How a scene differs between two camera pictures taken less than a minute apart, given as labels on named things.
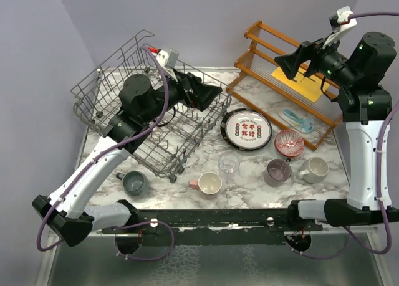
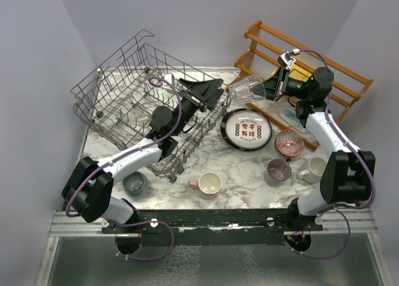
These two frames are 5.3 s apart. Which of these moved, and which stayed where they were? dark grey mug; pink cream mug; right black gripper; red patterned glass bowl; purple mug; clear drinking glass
Moved: clear drinking glass; right black gripper
Stayed: red patterned glass bowl; dark grey mug; pink cream mug; purple mug
